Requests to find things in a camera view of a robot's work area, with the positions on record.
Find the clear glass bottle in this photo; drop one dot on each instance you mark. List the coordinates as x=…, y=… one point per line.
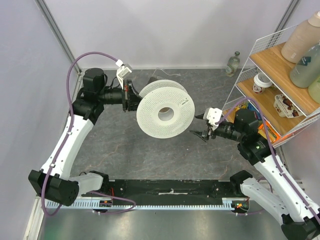
x=232, y=64

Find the white yogurt cup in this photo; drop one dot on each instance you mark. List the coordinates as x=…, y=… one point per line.
x=285, y=108

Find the white paper coffee cup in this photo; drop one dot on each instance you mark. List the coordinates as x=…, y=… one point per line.
x=260, y=83

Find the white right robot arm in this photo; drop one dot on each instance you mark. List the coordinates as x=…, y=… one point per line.
x=297, y=214

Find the white perforated cable spool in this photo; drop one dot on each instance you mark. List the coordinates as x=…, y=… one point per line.
x=166, y=109

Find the brown acrylic holder box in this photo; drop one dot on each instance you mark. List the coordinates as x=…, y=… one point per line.
x=162, y=74

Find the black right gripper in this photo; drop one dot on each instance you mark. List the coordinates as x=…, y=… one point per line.
x=208, y=130

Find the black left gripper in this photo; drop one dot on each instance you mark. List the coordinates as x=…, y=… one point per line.
x=134, y=99

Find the beige plastic bottle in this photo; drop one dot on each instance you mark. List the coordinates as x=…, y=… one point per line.
x=305, y=35

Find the white wire shelf rack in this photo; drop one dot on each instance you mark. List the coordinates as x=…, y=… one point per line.
x=265, y=57

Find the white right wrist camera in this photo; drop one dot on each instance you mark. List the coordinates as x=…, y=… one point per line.
x=212, y=116

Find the light green bottle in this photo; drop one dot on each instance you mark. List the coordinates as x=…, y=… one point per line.
x=314, y=90

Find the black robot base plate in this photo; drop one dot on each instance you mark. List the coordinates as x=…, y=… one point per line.
x=171, y=192

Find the blue slotted cable duct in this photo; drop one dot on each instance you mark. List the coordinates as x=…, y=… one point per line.
x=105, y=204

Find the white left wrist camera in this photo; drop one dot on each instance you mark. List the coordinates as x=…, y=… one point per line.
x=123, y=71

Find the green translucent bottle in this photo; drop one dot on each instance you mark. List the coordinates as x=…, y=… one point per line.
x=307, y=70

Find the blue green snack packet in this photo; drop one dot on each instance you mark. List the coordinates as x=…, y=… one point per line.
x=256, y=112

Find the orange sponge pack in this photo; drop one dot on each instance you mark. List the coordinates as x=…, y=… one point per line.
x=273, y=135

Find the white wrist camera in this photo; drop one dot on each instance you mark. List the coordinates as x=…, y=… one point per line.
x=212, y=116
x=123, y=71

